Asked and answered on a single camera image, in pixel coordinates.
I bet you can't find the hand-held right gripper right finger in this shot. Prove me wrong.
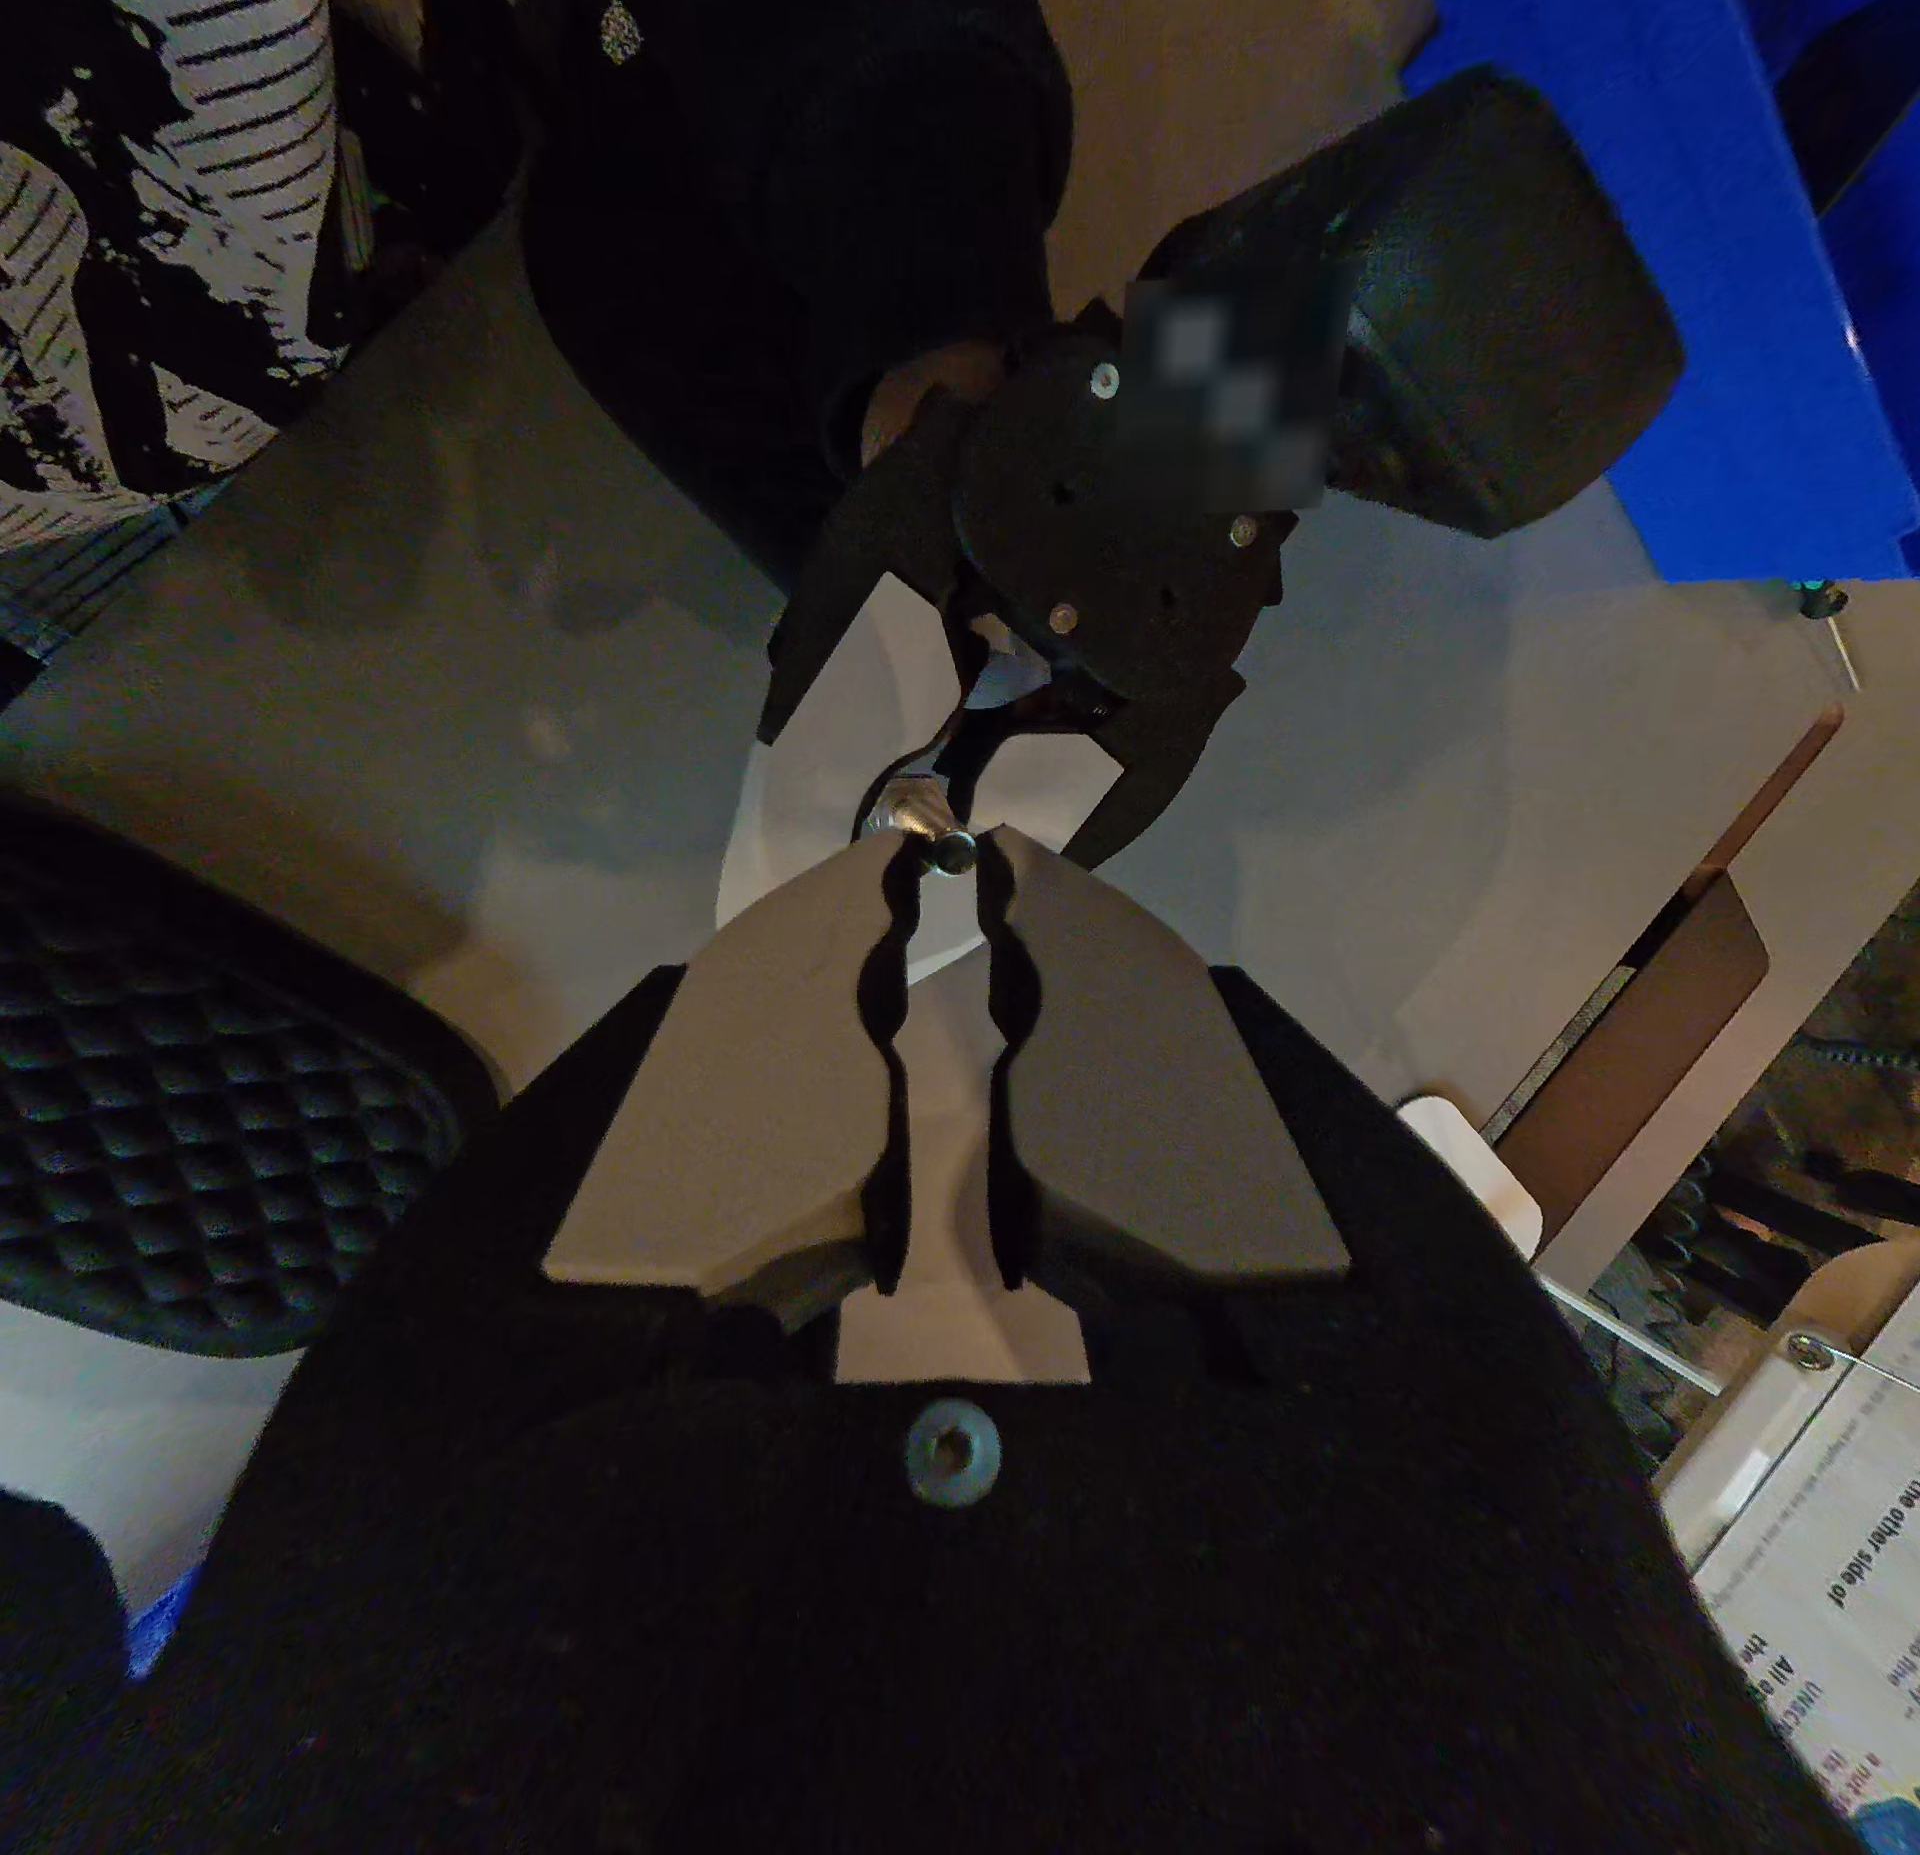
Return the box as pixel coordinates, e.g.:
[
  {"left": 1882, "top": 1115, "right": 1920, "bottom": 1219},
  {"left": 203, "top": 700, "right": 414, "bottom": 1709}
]
[{"left": 980, "top": 824, "right": 1357, "bottom": 1292}]

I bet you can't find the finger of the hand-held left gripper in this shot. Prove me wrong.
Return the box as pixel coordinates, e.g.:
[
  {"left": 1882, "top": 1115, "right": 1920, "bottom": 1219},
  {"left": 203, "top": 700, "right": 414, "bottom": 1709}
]
[
  {"left": 715, "top": 573, "right": 981, "bottom": 931},
  {"left": 945, "top": 714, "right": 1124, "bottom": 855}
]

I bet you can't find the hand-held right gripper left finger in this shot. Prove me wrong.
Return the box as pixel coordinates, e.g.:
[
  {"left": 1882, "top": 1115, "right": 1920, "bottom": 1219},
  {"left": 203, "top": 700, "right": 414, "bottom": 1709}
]
[{"left": 543, "top": 831, "right": 918, "bottom": 1328}]

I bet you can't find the silver hex bolt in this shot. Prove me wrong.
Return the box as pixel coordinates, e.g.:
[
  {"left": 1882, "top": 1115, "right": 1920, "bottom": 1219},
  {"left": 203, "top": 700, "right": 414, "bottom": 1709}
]
[{"left": 855, "top": 775, "right": 981, "bottom": 880}]

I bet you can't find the person's left forearm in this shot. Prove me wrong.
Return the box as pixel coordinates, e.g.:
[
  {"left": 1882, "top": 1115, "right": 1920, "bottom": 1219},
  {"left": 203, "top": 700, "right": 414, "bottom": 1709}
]
[{"left": 518, "top": 0, "right": 1074, "bottom": 575}]

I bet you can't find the person's left hand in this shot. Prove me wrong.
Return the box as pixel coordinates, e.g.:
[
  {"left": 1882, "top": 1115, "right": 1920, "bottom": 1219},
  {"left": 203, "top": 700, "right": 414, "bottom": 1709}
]
[{"left": 858, "top": 342, "right": 1003, "bottom": 470}]

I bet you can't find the white document stand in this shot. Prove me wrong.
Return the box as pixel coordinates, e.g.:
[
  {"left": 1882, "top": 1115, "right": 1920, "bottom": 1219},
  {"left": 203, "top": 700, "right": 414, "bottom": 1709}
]
[{"left": 1396, "top": 1095, "right": 1920, "bottom": 1399}]

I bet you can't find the printed instruction sheet board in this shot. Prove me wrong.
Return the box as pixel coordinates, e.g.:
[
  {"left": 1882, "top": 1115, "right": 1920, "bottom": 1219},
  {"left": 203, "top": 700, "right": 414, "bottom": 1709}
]
[{"left": 1650, "top": 1241, "right": 1920, "bottom": 1855}]

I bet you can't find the person's black printed shirt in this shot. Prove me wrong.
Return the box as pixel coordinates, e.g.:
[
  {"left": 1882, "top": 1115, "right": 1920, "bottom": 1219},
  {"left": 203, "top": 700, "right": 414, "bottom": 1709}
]
[{"left": 0, "top": 0, "right": 528, "bottom": 538}]

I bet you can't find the brown desk cable flap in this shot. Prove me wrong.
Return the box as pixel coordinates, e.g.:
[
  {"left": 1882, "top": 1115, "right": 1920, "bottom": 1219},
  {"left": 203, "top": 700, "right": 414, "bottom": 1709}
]
[{"left": 1501, "top": 869, "right": 1776, "bottom": 1261}]

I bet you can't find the green black handled screwdriver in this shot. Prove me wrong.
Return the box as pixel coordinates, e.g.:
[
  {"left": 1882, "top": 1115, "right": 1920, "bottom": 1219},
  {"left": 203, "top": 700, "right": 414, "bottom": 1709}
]
[{"left": 1792, "top": 577, "right": 1863, "bottom": 694}]

